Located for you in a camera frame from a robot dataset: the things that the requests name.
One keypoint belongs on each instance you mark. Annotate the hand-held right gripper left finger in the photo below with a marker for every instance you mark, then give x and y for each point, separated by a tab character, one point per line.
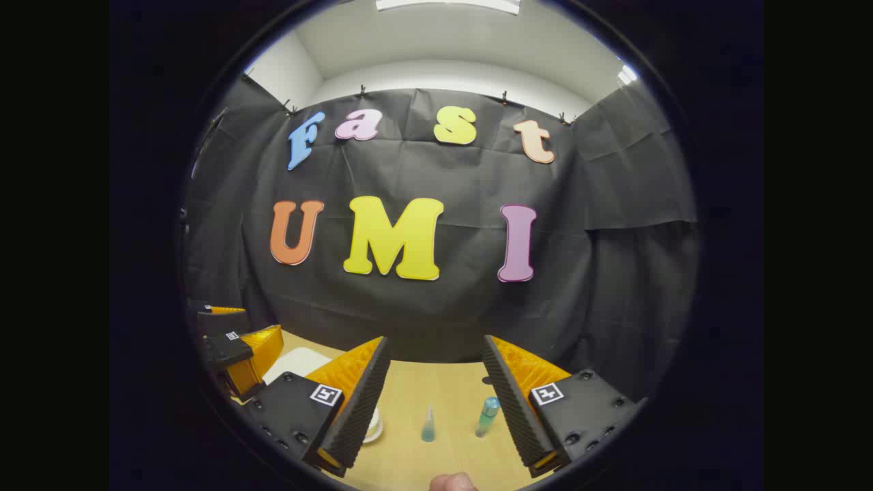
354	416

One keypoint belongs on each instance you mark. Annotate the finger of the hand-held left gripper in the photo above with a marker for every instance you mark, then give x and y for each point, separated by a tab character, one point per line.
222	322
228	351

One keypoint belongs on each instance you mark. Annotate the small ceiling light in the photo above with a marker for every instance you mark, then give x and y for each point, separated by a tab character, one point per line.
627	74

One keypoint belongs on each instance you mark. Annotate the teal bottle with blue cap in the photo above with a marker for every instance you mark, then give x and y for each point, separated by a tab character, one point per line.
487	417

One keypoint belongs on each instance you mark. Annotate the black backdrop cloth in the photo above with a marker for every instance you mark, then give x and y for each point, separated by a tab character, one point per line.
450	314

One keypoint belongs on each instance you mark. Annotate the small clear cone-cap bottle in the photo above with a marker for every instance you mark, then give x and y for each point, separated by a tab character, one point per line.
428	428

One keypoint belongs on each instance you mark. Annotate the long ceiling light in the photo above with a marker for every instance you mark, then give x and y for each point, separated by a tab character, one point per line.
447	5

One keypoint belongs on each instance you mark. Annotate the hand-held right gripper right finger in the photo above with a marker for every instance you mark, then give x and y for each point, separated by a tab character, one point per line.
518	416

